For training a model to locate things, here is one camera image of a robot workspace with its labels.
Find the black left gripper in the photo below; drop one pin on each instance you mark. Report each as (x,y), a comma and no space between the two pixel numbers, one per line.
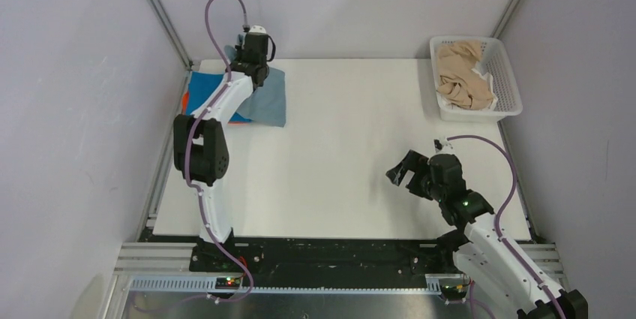
(238,49)

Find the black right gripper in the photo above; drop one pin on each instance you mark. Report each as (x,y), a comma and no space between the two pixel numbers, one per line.
(415,162)

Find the grey-blue t shirt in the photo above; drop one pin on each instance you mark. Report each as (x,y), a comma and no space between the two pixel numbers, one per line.
(265,104)

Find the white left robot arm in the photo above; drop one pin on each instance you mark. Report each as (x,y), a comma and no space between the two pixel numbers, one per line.
(200,150)

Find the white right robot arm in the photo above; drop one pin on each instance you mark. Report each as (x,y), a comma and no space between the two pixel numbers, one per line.
(481,250)

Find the folded bright blue t shirt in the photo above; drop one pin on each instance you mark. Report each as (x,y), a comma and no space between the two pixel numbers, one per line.
(201,93)

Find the beige crumpled t shirt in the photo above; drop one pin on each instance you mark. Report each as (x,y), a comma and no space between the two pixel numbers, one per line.
(457,83)

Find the white plastic laundry basket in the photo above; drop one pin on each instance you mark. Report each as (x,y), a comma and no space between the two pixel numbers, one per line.
(496,61)

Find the white cloth in basket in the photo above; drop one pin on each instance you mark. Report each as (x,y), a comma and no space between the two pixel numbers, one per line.
(482,72)

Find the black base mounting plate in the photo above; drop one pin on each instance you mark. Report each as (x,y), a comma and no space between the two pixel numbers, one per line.
(378,262)

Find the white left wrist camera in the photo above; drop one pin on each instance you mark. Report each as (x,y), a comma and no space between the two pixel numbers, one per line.
(257,30)

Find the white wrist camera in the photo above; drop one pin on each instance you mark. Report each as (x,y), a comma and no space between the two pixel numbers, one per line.
(443,147)
(257,30)

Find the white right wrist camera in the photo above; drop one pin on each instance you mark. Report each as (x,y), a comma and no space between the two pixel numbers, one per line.
(443,147)

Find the slotted white cable duct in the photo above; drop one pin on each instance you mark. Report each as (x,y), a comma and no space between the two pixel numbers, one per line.
(203,284)

